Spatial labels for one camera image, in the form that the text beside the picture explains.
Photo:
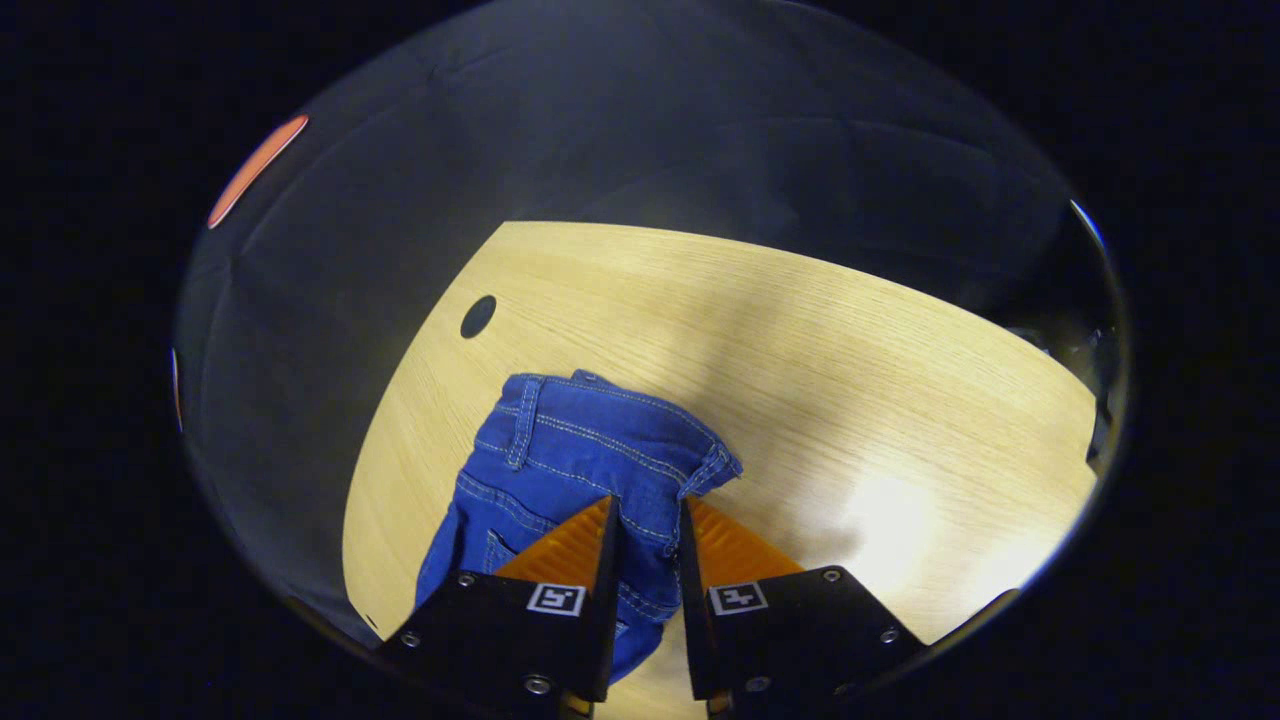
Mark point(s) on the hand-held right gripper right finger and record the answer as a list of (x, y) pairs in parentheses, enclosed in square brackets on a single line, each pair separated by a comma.
[(695, 620)]

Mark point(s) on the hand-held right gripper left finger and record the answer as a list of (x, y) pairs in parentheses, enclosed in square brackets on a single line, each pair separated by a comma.
[(605, 610)]

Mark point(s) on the blue denim jeans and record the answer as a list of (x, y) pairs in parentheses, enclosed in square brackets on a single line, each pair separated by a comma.
[(580, 440)]

